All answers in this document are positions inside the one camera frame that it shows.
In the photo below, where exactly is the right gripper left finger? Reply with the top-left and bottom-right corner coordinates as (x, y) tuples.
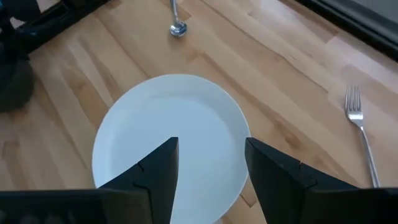
(99, 137), (180, 224)

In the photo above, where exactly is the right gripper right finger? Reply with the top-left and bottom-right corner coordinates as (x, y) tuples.
(244, 137), (359, 224)

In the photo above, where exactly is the white round plate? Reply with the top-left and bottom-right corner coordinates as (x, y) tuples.
(91, 73), (251, 224)

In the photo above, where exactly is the silver metal fork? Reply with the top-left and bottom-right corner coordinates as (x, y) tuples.
(344, 85), (382, 189)

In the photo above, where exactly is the silver metal spoon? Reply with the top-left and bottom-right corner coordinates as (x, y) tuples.
(169, 0), (188, 39)

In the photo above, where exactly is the black metal table frame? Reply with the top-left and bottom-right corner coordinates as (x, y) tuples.
(0, 0), (398, 62)

